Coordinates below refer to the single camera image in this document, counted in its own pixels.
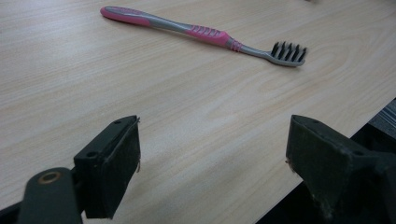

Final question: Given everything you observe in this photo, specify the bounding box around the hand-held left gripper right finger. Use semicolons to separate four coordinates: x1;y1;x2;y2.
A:
285;114;396;224

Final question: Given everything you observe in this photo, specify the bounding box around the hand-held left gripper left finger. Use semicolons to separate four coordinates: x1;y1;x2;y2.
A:
73;115;142;219

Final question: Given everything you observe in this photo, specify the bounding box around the pink and grey toothbrush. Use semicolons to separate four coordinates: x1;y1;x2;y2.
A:
99;6;308;67

